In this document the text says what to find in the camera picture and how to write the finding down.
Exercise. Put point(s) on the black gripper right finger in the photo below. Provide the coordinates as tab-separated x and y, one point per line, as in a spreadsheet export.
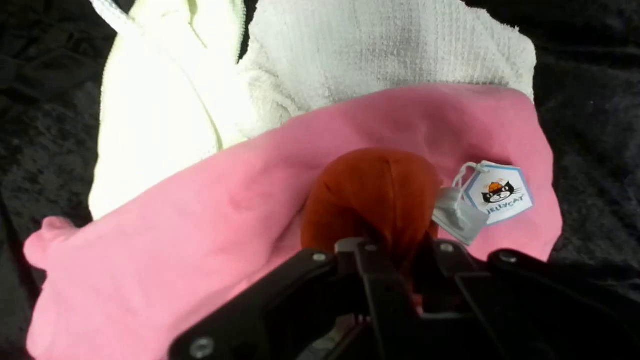
533	312

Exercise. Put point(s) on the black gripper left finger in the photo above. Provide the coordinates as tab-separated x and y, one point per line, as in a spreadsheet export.
287	307

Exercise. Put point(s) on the pink t-shirt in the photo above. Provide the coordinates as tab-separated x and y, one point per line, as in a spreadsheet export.
201	233

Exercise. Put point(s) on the pale yellow-green towel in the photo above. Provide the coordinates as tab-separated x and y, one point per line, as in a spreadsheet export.
153	112

